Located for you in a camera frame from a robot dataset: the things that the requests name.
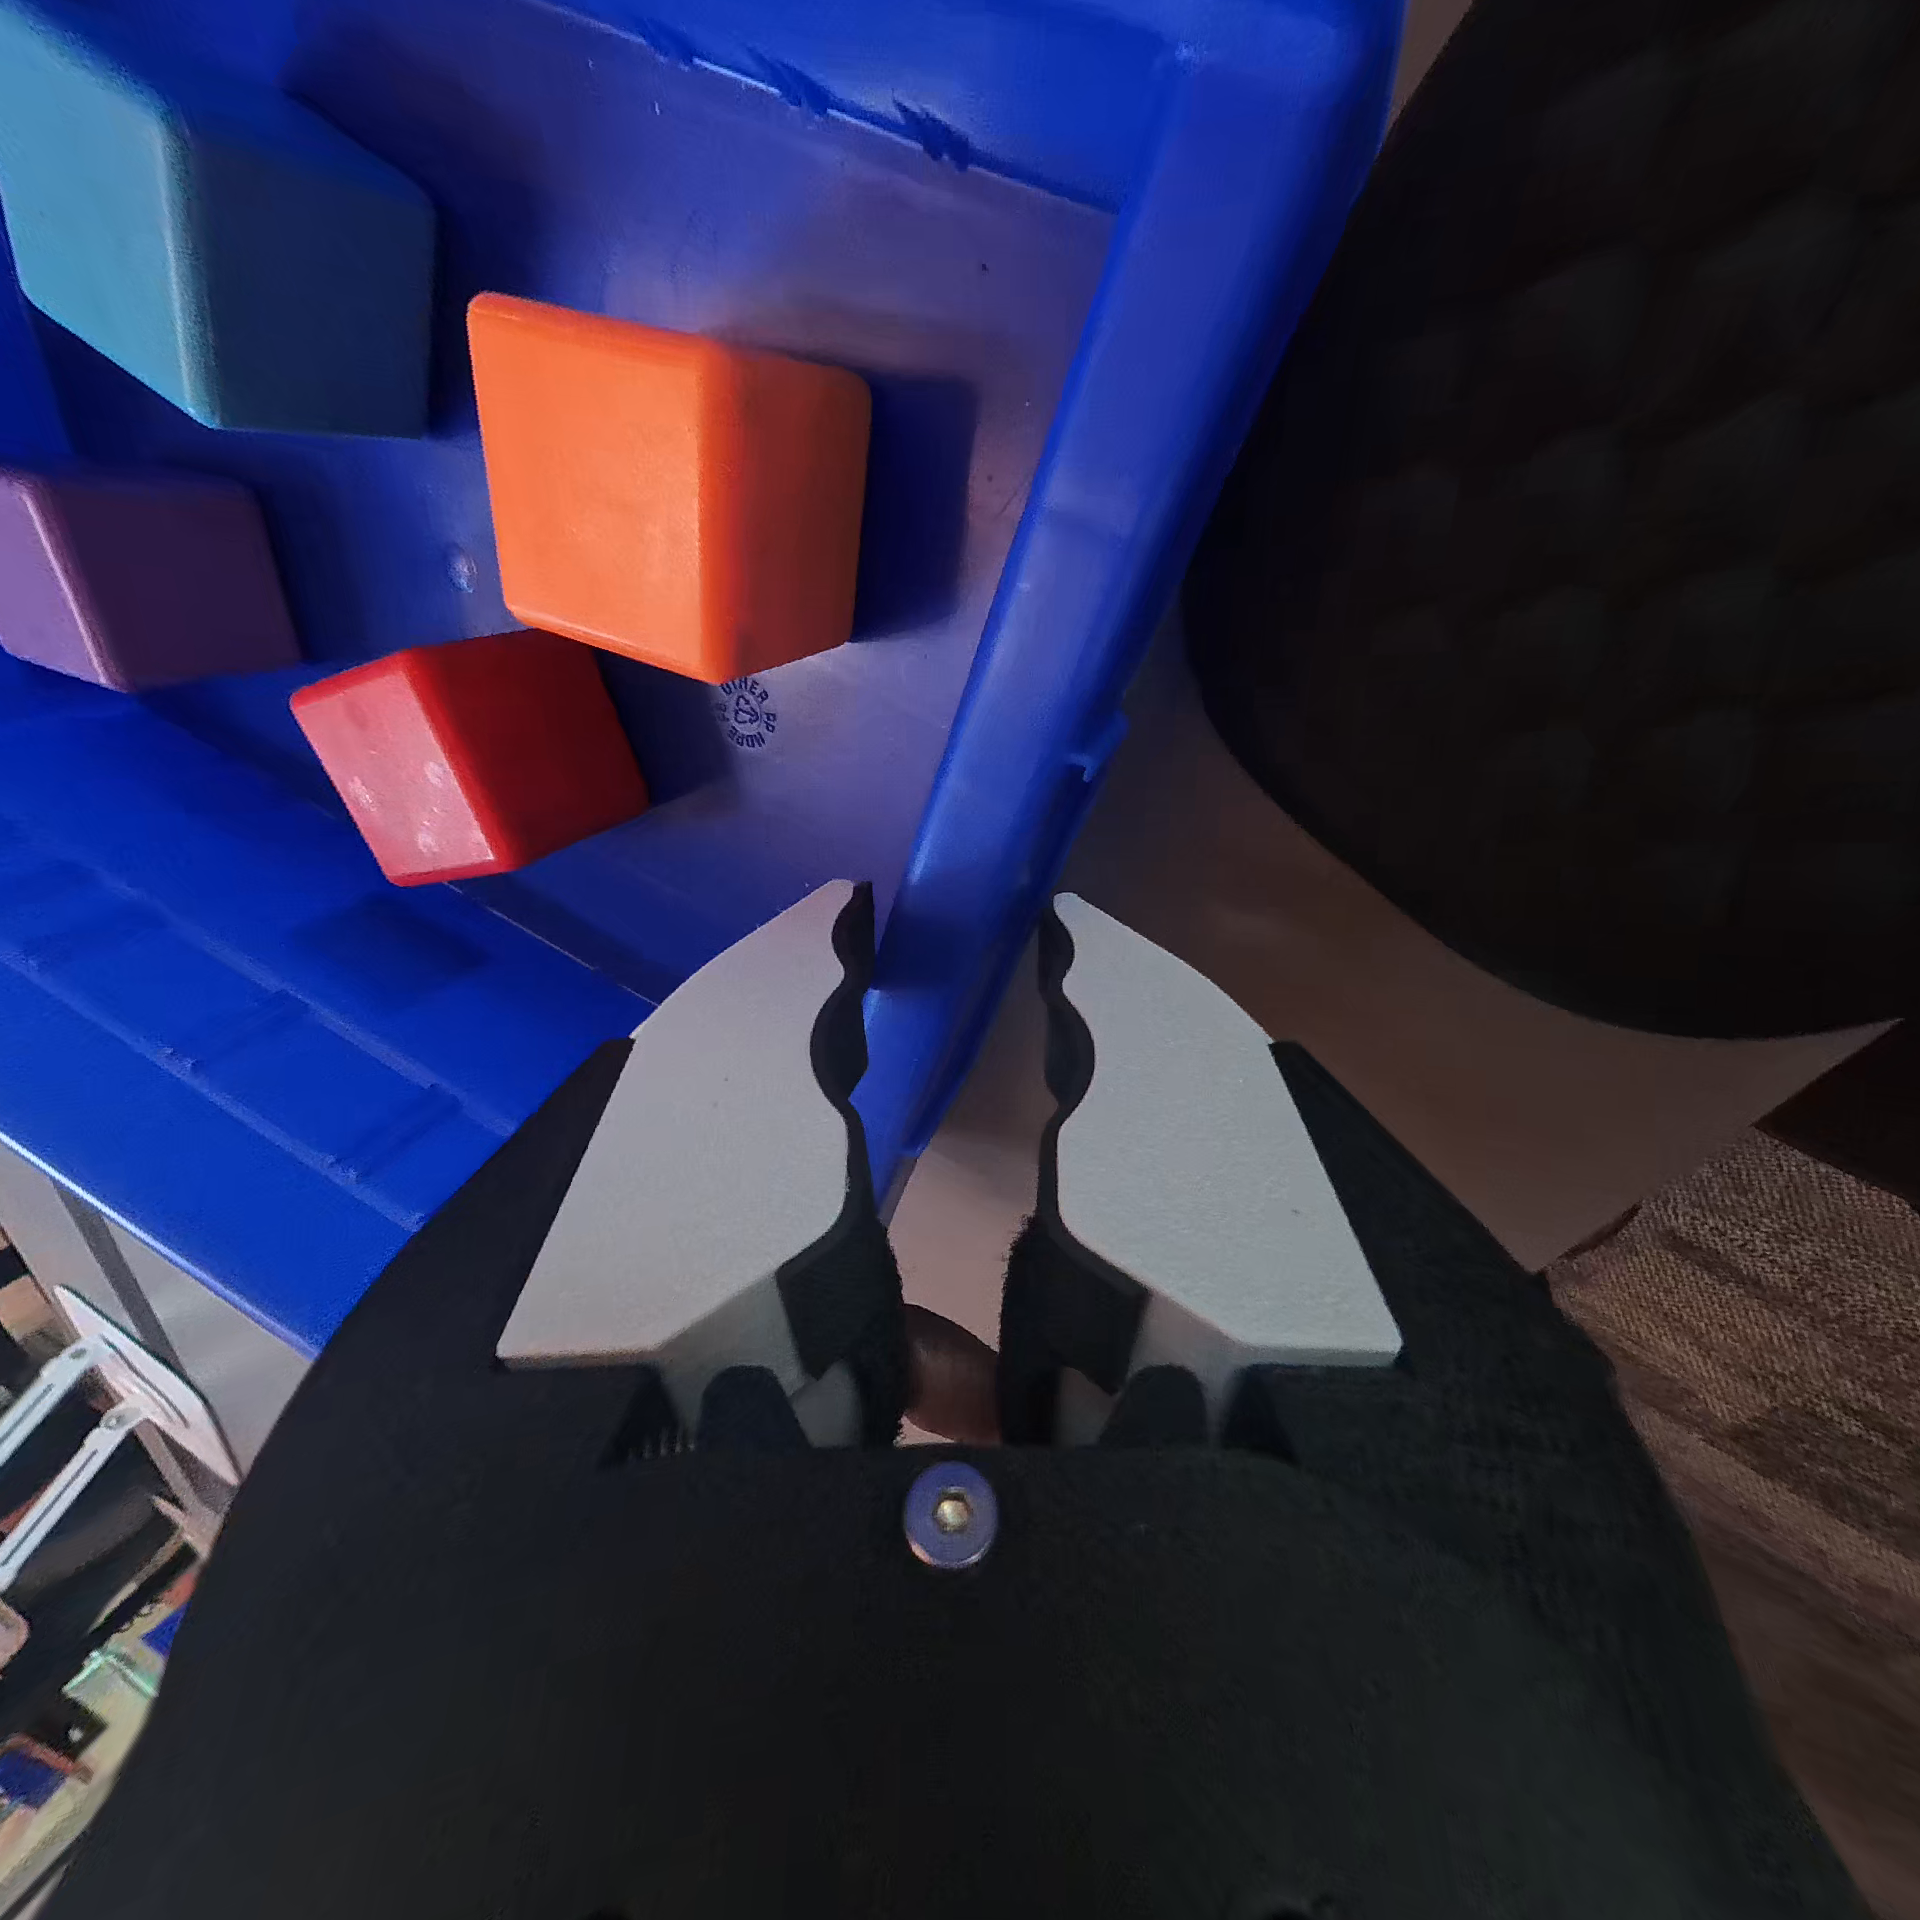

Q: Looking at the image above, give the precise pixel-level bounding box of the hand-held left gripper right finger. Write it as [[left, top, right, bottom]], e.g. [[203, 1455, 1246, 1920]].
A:
[[998, 892, 1407, 1449]]

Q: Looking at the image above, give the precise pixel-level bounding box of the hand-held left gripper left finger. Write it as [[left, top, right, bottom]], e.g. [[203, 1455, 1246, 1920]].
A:
[[494, 879, 896, 1449]]

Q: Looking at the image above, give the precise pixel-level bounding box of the red foam cube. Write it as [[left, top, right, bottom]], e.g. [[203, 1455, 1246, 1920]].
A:
[[285, 629, 654, 893]]

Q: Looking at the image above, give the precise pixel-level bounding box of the orange foam cube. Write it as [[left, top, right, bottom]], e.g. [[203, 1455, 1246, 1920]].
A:
[[464, 288, 878, 687]]

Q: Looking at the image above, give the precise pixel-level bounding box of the blue plastic bin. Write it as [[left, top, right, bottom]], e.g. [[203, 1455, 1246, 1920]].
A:
[[0, 0, 1413, 1357]]

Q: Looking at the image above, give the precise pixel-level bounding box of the purple foam cube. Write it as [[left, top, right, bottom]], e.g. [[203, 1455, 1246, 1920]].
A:
[[0, 463, 304, 694]]

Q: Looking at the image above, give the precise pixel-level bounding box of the teal foam cube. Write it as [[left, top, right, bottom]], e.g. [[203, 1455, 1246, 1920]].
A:
[[0, 0, 444, 441]]

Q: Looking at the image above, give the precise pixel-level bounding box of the black textured armrest pad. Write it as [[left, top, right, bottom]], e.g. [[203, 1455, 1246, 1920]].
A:
[[1184, 0, 1920, 1047]]

